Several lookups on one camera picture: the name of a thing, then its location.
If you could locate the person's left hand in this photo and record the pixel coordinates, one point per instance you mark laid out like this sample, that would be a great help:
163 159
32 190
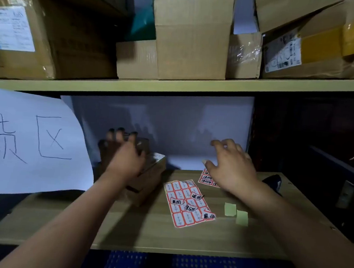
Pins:
126 162

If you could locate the person's right hand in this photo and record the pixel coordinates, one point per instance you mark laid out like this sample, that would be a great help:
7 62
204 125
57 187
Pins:
233 171

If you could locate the person's right thumb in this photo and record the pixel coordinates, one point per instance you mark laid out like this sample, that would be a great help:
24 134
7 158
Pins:
211 165

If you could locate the person's left fingers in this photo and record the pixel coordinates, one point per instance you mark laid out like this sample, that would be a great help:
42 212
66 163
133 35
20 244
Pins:
121 134

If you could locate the small brown cardboard box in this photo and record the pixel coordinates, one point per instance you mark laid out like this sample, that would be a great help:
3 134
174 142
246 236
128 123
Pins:
150 175

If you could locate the person's left forearm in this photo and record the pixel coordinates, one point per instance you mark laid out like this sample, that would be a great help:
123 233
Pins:
68 221

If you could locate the person's right forearm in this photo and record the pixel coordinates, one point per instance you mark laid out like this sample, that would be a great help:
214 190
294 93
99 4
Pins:
297 234

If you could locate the red label sticker sheet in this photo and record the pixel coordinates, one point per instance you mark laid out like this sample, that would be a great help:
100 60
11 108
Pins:
205 178
187 204

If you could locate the pale green sticky note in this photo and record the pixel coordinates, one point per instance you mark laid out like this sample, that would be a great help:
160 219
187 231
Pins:
230 209
242 218

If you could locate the black handheld device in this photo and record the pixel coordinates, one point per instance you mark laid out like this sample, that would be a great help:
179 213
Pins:
272 183

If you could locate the wooden shelf board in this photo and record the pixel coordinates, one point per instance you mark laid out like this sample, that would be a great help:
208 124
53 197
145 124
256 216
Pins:
146 230
180 85

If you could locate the white handwritten paper sign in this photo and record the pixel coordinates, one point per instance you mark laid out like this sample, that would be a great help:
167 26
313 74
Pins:
34 146

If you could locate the teal plastic bag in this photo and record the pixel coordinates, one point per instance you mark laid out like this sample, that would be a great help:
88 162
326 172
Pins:
142 24

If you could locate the tape-wrapped cardboard box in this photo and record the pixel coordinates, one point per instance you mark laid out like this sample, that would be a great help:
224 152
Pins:
244 57

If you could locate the open-flap cardboard box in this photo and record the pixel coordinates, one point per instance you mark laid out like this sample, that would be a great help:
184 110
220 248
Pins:
189 39

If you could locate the large labelled cardboard box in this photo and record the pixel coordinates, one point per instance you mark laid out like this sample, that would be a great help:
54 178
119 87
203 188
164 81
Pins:
50 39

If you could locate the yellow-taped cardboard box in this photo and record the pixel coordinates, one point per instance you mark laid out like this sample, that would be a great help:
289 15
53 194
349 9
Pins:
321 55

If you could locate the plain brown cardboard box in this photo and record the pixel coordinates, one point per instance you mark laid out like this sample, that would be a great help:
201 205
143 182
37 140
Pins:
288 10

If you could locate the dark metal shelf frame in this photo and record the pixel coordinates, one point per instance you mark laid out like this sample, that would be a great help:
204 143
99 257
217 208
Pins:
341 168

